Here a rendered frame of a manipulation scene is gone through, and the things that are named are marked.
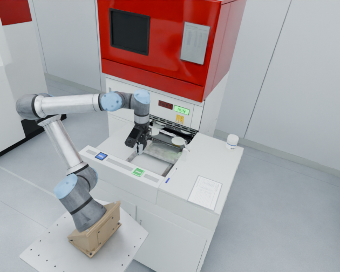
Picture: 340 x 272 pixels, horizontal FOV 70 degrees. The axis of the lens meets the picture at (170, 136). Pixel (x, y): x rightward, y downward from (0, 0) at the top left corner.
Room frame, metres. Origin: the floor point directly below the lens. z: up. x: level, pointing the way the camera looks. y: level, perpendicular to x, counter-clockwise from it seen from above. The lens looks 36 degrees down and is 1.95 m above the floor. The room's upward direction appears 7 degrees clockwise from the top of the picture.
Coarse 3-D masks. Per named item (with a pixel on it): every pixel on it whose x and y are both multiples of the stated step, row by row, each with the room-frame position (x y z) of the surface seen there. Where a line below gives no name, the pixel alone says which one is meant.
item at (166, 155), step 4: (148, 148) 1.32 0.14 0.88; (152, 148) 1.32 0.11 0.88; (156, 148) 1.33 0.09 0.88; (160, 148) 1.33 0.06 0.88; (144, 152) 1.30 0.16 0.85; (148, 152) 1.29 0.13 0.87; (152, 152) 1.28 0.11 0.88; (156, 152) 1.29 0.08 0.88; (160, 152) 1.29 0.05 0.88; (164, 152) 1.30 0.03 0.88; (168, 152) 1.30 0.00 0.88; (172, 152) 1.31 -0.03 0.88; (156, 156) 1.27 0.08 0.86; (160, 156) 1.26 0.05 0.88; (164, 156) 1.26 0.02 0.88; (168, 156) 1.26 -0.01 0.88; (172, 156) 1.27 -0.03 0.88; (164, 160) 1.24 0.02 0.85; (168, 160) 1.23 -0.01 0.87; (172, 160) 1.22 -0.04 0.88
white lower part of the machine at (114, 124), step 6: (216, 114) 2.03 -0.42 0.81; (108, 120) 1.77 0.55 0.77; (114, 120) 1.75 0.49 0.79; (120, 120) 1.72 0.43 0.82; (216, 120) 2.11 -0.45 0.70; (108, 126) 1.77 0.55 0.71; (114, 126) 1.75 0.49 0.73; (120, 126) 1.72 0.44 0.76; (210, 126) 1.88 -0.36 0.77; (114, 132) 1.75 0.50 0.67; (210, 132) 1.95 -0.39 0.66
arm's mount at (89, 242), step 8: (112, 208) 0.69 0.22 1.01; (104, 216) 0.65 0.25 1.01; (112, 216) 0.69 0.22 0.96; (96, 224) 0.60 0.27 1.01; (104, 224) 0.64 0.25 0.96; (112, 224) 0.69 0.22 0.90; (120, 224) 0.74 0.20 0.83; (72, 232) 0.64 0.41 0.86; (88, 232) 0.56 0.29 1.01; (96, 232) 0.60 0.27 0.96; (104, 232) 0.64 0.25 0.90; (112, 232) 0.68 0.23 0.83; (72, 240) 0.62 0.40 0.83; (80, 240) 0.58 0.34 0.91; (88, 240) 0.56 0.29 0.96; (96, 240) 0.59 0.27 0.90; (104, 240) 0.64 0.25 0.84; (80, 248) 0.58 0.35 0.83; (88, 248) 0.56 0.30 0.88; (96, 248) 0.59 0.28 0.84
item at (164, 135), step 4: (152, 124) 1.60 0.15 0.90; (160, 128) 1.55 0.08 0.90; (164, 128) 1.56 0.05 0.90; (168, 128) 1.57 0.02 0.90; (160, 132) 1.50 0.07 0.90; (164, 132) 1.51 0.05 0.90; (168, 132) 1.52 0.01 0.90; (172, 132) 1.52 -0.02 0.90; (176, 132) 1.53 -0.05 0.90; (152, 136) 1.44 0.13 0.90; (156, 136) 1.45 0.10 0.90; (160, 136) 1.46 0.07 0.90; (164, 136) 1.46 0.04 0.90; (168, 136) 1.47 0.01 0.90; (172, 136) 1.47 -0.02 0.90; (176, 136) 1.48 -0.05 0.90; (180, 136) 1.49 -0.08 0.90; (184, 136) 1.49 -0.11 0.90; (188, 136) 1.50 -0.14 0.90; (164, 140) 1.41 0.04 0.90; (168, 140) 1.41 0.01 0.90; (188, 140) 1.44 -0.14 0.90; (172, 144) 1.37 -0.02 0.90
